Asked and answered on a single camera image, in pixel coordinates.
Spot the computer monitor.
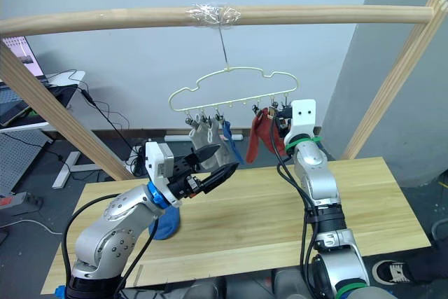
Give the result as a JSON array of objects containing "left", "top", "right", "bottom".
[{"left": 0, "top": 36, "right": 45, "bottom": 81}]

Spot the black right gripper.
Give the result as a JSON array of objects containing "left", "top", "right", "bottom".
[{"left": 274, "top": 104, "right": 295, "bottom": 132}]

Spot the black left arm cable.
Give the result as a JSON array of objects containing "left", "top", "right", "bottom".
[{"left": 61, "top": 192, "right": 157, "bottom": 299}]

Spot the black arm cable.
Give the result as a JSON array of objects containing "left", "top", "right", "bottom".
[
  {"left": 61, "top": 192, "right": 157, "bottom": 299},
  {"left": 269, "top": 116, "right": 321, "bottom": 299}
]

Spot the white desk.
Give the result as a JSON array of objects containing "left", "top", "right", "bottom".
[{"left": 0, "top": 70, "right": 97, "bottom": 190}]

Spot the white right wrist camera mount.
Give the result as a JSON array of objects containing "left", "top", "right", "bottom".
[{"left": 283, "top": 99, "right": 318, "bottom": 142}]

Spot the grey sock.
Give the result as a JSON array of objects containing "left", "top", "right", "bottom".
[
  {"left": 188, "top": 125, "right": 214, "bottom": 160},
  {"left": 204, "top": 118, "right": 233, "bottom": 170}
]

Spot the black and white sneaker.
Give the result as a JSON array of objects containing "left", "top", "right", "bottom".
[{"left": 371, "top": 259, "right": 414, "bottom": 284}]

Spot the white floor cable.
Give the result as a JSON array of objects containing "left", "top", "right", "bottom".
[{"left": 0, "top": 218, "right": 63, "bottom": 236}]

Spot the grey power strip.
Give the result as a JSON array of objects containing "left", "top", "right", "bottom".
[{"left": 0, "top": 192, "right": 45, "bottom": 218}]

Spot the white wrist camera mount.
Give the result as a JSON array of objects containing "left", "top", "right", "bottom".
[
  {"left": 144, "top": 141, "right": 183, "bottom": 209},
  {"left": 283, "top": 99, "right": 318, "bottom": 142}
]

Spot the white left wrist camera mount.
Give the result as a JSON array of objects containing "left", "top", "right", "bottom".
[{"left": 144, "top": 141, "right": 183, "bottom": 209}]

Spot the black desk pad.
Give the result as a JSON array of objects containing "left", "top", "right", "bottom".
[{"left": 48, "top": 83, "right": 80, "bottom": 108}]

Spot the dark rounded shape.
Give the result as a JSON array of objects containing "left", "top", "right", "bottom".
[{"left": 174, "top": 276, "right": 229, "bottom": 299}]

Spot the round wooden hanging rod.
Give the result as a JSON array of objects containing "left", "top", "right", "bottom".
[{"left": 0, "top": 4, "right": 437, "bottom": 38}]

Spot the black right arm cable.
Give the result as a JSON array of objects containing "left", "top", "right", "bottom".
[{"left": 269, "top": 116, "right": 321, "bottom": 299}]

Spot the cream clip hanger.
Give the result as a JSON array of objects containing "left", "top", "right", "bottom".
[{"left": 168, "top": 25, "right": 300, "bottom": 113}]

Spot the red sock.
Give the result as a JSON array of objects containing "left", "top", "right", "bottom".
[{"left": 245, "top": 106, "right": 286, "bottom": 164}]

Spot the black power cable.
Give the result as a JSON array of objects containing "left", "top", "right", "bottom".
[{"left": 68, "top": 69, "right": 139, "bottom": 155}]

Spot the blue sock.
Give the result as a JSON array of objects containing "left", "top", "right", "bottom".
[
  {"left": 148, "top": 206, "right": 182, "bottom": 242},
  {"left": 222, "top": 120, "right": 245, "bottom": 165}
]

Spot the clear tape wrap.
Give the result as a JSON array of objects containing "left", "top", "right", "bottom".
[{"left": 187, "top": 3, "right": 242, "bottom": 29}]

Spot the laptop computer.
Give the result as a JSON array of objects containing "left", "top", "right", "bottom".
[{"left": 0, "top": 85, "right": 34, "bottom": 128}]

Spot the black trouser leg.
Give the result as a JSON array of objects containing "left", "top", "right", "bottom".
[{"left": 402, "top": 245, "right": 448, "bottom": 286}]

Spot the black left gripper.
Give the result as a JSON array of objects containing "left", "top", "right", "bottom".
[{"left": 167, "top": 144, "right": 241, "bottom": 200}]

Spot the grey perforated metal board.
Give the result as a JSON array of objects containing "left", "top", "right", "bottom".
[{"left": 0, "top": 130, "right": 50, "bottom": 195}]

